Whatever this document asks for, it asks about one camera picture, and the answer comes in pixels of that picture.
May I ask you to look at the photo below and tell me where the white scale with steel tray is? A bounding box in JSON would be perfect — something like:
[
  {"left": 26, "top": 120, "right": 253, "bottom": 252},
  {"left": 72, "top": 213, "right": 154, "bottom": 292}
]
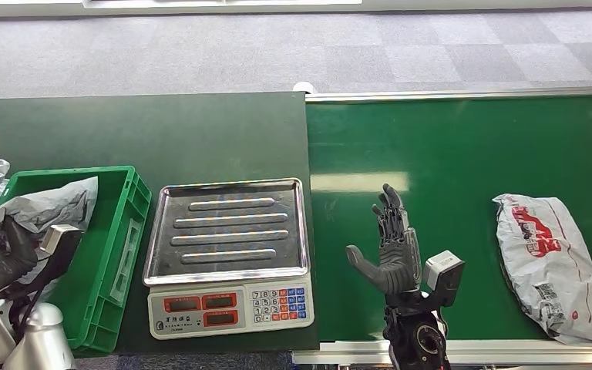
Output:
[{"left": 141, "top": 177, "right": 315, "bottom": 341}]

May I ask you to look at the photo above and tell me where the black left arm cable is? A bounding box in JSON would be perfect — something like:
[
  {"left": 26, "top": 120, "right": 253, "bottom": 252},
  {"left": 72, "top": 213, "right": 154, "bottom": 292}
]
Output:
[{"left": 15, "top": 265, "right": 57, "bottom": 333}]

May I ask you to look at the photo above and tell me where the white wall ledge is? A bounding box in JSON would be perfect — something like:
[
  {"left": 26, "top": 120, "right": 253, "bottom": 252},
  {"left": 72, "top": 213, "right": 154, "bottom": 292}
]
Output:
[{"left": 0, "top": 0, "right": 592, "bottom": 20}]

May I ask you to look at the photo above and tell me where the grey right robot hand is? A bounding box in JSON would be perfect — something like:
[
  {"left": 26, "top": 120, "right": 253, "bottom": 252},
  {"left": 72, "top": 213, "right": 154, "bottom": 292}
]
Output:
[{"left": 345, "top": 183, "right": 424, "bottom": 297}]

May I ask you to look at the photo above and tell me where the green plastic crate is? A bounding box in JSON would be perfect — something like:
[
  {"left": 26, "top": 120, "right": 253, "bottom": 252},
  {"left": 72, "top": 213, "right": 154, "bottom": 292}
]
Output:
[{"left": 0, "top": 165, "right": 153, "bottom": 357}]

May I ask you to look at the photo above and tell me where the grey courier bag package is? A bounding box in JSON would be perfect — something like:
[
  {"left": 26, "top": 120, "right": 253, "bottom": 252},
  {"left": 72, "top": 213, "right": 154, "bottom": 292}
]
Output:
[
  {"left": 492, "top": 193, "right": 592, "bottom": 347},
  {"left": 0, "top": 176, "right": 100, "bottom": 303}
]

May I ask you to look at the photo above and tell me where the silver conveyor side rail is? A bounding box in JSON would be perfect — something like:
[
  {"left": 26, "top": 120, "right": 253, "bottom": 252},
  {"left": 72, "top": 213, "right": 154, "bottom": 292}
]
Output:
[
  {"left": 304, "top": 86, "right": 592, "bottom": 104},
  {"left": 291, "top": 339, "right": 592, "bottom": 367}
]

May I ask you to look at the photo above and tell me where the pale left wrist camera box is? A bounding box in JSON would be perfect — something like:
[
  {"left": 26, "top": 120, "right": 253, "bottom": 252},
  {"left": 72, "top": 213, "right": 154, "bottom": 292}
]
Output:
[{"left": 36, "top": 224, "right": 86, "bottom": 287}]

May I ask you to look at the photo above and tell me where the green conveyor belt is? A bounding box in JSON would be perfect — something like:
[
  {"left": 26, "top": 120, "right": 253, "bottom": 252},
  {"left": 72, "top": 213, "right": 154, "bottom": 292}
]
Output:
[{"left": 304, "top": 95, "right": 592, "bottom": 343}]

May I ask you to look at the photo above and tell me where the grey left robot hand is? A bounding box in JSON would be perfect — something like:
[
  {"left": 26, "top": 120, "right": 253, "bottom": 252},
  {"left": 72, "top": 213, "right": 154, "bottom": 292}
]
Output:
[{"left": 0, "top": 216, "right": 39, "bottom": 304}]

